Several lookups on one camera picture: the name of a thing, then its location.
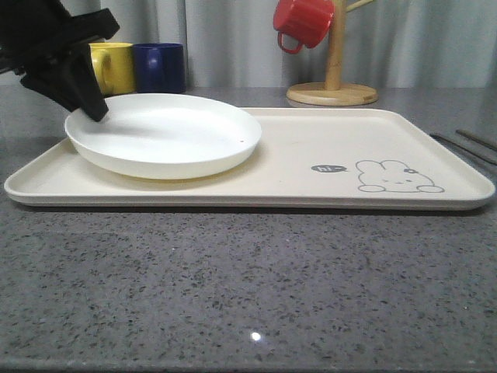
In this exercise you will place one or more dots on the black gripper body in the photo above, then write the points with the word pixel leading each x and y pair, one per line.
pixel 34 30

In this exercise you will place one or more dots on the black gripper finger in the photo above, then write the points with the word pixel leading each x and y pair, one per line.
pixel 60 83
pixel 83 89

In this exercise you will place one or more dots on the white round plate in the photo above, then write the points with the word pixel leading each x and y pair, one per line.
pixel 165 136

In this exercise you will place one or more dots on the silver fork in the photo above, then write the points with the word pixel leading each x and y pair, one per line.
pixel 459 146

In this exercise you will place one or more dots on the silver knife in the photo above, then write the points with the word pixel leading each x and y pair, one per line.
pixel 490 144

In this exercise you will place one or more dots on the yellow mug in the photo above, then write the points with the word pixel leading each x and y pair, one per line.
pixel 113 67

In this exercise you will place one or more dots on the dark blue mug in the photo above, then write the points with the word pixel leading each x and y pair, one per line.
pixel 159 67

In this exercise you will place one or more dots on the grey curtain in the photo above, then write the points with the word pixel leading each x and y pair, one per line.
pixel 387 44

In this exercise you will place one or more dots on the cream rabbit tray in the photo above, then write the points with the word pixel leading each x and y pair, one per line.
pixel 357 158

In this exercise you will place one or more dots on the red mug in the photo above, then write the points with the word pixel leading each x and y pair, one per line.
pixel 302 23

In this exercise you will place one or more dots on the wooden mug tree stand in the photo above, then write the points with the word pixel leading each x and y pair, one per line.
pixel 334 92

